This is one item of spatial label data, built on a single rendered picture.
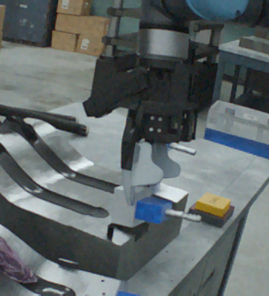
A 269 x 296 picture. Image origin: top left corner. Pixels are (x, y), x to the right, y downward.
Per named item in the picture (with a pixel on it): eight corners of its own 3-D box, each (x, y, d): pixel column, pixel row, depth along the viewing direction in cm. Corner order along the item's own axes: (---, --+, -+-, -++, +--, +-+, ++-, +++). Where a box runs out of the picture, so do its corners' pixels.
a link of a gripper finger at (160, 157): (175, 204, 82) (176, 146, 78) (139, 197, 84) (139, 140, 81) (183, 196, 84) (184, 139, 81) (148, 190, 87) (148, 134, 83)
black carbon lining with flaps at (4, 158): (142, 202, 95) (152, 151, 92) (96, 233, 82) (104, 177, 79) (-4, 146, 109) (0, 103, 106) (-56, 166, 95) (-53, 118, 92)
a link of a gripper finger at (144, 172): (152, 210, 74) (166, 143, 74) (113, 203, 76) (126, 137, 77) (160, 211, 76) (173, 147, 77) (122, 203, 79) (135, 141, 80)
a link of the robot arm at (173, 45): (129, 28, 75) (152, 33, 82) (126, 58, 76) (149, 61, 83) (178, 31, 72) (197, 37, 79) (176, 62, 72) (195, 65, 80)
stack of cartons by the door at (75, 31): (111, 55, 758) (119, 1, 730) (101, 58, 728) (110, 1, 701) (59, 45, 784) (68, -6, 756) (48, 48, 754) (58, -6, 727)
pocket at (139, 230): (146, 243, 85) (150, 223, 83) (130, 255, 80) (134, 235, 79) (121, 233, 86) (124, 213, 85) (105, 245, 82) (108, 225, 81)
